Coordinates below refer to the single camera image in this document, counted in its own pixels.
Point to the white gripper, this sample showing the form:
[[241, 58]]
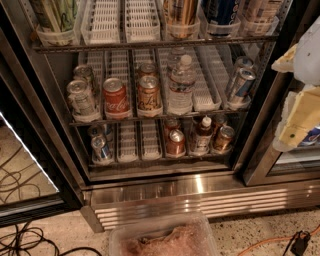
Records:
[[308, 63]]

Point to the brown bottle with white cap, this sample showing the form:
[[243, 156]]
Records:
[[201, 136]]

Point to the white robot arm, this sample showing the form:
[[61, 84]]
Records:
[[306, 62]]

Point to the blue pepsi can right fridge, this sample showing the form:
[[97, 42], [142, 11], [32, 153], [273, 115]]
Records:
[[311, 137]]

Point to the rear gold can bottom shelf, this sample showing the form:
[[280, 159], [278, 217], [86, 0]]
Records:
[[219, 120]]

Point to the pale tall can top shelf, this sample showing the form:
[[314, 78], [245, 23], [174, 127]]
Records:
[[259, 15]]

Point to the closed right fridge door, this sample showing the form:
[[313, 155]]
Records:
[[268, 162]]

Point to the front gold can bottom shelf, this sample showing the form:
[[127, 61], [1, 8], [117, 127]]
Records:
[[223, 139]]

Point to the blue tall can top shelf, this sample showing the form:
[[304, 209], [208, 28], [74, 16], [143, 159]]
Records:
[[220, 15]]

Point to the front clear water bottle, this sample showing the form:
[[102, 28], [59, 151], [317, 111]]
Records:
[[181, 86]]

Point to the clear water bottle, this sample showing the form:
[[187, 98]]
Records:
[[174, 57], [181, 86]]

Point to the rear clear water bottle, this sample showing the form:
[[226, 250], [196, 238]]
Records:
[[174, 57]]

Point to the rear copper can bottom shelf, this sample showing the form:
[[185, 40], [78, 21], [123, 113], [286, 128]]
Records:
[[170, 124]]

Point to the copper can shelf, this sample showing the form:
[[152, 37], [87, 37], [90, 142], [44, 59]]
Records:
[[170, 124], [175, 145]]

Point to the front copper can bottom shelf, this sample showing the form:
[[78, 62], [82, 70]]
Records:
[[175, 145]]

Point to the steel fridge bottom grille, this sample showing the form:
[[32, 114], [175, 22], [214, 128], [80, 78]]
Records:
[[112, 205]]

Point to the gold tall can top shelf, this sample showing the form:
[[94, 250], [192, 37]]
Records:
[[180, 16]]

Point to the front orange can middle shelf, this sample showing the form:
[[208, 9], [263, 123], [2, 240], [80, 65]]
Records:
[[149, 98]]

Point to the orange can shelf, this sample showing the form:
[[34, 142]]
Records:
[[147, 69], [149, 98]]

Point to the rear orange can middle shelf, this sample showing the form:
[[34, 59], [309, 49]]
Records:
[[147, 69]]

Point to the front blue can bottom shelf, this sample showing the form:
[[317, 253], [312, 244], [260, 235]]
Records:
[[100, 147]]

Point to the rear blue can bottom shelf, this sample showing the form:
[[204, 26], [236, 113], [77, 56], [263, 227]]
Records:
[[103, 129]]

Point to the front silver can middle shelf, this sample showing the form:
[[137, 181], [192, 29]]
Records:
[[82, 102]]

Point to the silver can shelf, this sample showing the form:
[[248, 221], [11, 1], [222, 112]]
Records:
[[82, 102], [84, 71]]

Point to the rear silver can middle shelf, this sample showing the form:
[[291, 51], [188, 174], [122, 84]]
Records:
[[84, 71]]

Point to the green tall can top shelf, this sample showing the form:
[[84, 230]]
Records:
[[55, 15]]

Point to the open fridge glass door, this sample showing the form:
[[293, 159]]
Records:
[[33, 175]]

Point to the front slim blue silver can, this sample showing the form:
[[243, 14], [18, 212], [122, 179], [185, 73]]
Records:
[[241, 85]]

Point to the slim blue silver can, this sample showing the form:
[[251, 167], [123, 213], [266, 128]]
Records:
[[241, 62], [241, 85]]

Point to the rear slim blue silver can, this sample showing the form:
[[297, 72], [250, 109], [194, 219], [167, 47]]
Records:
[[241, 62]]

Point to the black plug adapter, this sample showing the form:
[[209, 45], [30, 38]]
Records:
[[300, 243]]

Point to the red coca-cola can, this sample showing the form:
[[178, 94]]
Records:
[[116, 99]]

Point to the clear plastic bin with cloth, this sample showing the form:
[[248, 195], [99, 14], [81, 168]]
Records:
[[187, 234]]

